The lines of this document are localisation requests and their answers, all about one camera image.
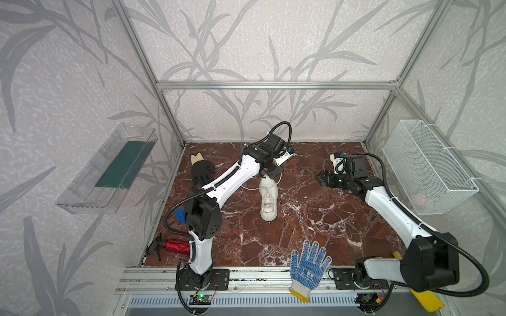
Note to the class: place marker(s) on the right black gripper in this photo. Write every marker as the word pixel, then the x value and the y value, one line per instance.
pixel 327 178

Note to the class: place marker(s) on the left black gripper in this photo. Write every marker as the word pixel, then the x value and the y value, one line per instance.
pixel 273 170

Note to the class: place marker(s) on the white knit sneaker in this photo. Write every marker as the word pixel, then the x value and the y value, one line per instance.
pixel 268 189

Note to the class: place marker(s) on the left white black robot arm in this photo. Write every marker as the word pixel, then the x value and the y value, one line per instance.
pixel 202 206

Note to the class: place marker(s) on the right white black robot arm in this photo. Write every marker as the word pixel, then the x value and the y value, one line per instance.
pixel 431 262

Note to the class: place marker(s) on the black work glove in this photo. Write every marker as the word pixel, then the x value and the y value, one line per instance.
pixel 202 170

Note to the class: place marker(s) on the pink item in basket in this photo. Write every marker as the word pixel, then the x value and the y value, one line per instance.
pixel 419 200

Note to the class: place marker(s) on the blue dotted work glove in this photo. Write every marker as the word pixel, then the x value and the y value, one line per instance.
pixel 307 269

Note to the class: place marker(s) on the right circuit board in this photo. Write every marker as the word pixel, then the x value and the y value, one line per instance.
pixel 367 300

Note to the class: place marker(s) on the yellow plastic scoop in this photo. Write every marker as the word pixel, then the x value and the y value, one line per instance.
pixel 429 301

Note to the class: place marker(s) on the red black spray bottle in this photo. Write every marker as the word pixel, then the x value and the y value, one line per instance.
pixel 170 245

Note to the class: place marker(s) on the left green circuit board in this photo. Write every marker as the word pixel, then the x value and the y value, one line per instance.
pixel 201 299

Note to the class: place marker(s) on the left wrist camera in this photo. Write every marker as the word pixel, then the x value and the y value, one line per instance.
pixel 289 152

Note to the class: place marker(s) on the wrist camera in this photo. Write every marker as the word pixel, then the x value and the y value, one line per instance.
pixel 289 152
pixel 338 160

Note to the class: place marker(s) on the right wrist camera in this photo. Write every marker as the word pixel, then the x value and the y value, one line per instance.
pixel 338 160

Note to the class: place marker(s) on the white wire mesh basket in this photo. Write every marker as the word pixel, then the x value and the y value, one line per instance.
pixel 424 165

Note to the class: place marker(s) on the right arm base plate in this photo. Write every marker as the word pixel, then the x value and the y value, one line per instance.
pixel 344 280

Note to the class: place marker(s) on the wooden handle blue mallet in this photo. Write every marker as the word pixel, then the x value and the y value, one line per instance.
pixel 179 215

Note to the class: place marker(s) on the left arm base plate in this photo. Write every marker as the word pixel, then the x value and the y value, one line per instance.
pixel 213 279

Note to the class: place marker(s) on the clear plastic wall tray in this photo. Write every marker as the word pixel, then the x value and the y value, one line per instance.
pixel 102 185

